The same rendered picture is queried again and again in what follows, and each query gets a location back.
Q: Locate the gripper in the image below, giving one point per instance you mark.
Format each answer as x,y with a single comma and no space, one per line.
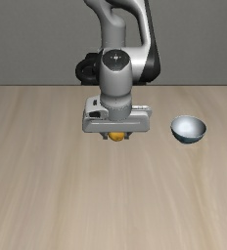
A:
118,124

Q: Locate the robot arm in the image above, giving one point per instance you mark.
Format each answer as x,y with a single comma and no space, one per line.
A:
115,81

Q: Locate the yellow mango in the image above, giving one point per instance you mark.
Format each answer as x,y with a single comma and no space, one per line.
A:
116,136

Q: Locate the grey-blue bowl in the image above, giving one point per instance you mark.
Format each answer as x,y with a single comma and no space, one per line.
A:
188,129

